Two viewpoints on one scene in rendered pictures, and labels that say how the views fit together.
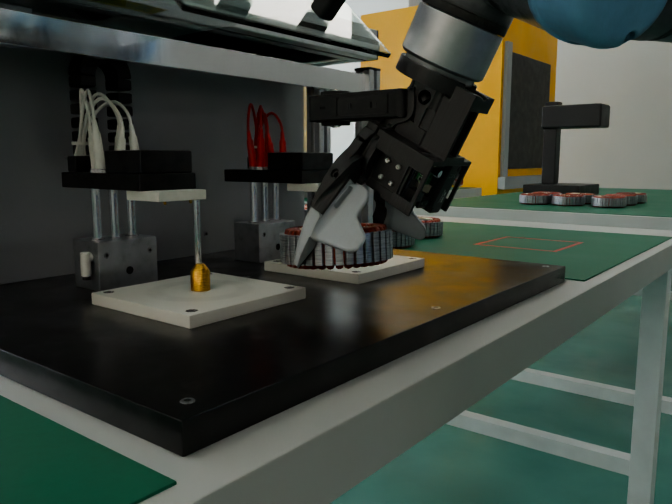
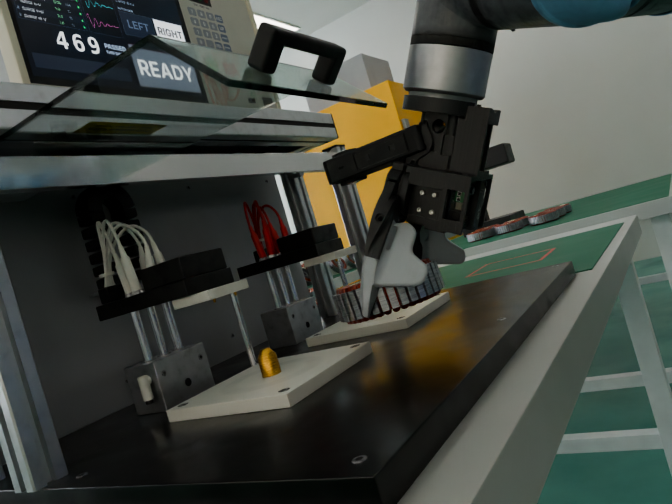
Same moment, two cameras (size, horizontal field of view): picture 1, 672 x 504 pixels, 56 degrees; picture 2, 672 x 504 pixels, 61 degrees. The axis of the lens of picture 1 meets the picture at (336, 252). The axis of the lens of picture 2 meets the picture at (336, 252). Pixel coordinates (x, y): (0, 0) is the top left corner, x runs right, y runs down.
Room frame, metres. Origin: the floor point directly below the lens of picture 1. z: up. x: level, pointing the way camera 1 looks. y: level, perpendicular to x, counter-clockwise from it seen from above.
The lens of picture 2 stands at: (0.04, 0.10, 0.88)
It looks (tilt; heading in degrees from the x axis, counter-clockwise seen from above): 0 degrees down; 354
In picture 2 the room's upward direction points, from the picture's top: 17 degrees counter-clockwise
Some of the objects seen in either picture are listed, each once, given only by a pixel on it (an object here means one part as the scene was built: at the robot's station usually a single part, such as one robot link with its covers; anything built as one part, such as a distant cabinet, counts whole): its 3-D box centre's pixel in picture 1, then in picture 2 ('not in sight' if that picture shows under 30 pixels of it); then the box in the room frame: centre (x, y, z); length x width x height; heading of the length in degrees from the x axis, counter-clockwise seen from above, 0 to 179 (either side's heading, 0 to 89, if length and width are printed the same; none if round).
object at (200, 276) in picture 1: (200, 276); (268, 361); (0.62, 0.14, 0.80); 0.02 x 0.02 x 0.03
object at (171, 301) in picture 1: (200, 295); (273, 379); (0.62, 0.14, 0.78); 0.15 x 0.15 x 0.01; 52
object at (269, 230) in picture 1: (265, 239); (293, 321); (0.90, 0.10, 0.80); 0.07 x 0.05 x 0.06; 142
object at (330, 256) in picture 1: (336, 244); (388, 290); (0.62, 0.00, 0.83); 0.11 x 0.11 x 0.04
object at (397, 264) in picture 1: (345, 264); (380, 318); (0.81, -0.01, 0.78); 0.15 x 0.15 x 0.01; 52
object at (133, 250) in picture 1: (116, 260); (171, 377); (0.71, 0.25, 0.80); 0.07 x 0.05 x 0.06; 142
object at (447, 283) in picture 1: (273, 290); (328, 359); (0.72, 0.07, 0.76); 0.64 x 0.47 x 0.02; 142
